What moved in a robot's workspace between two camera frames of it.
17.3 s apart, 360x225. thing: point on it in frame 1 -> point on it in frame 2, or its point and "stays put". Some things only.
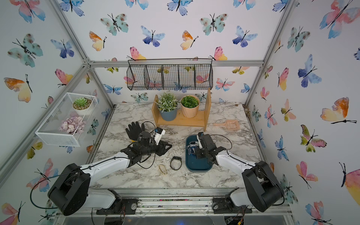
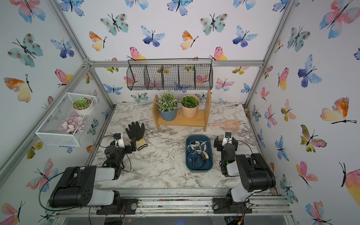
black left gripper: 161,148 -> 133,146
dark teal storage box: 192,164 stays put
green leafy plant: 167,101 stays put
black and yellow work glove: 134,131 stays put
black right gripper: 197,151 -> 218,143
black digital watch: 177,158 -> 198,161
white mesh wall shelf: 67,123 stays put
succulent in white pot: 80,106 stays put
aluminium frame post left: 84,55 stays put
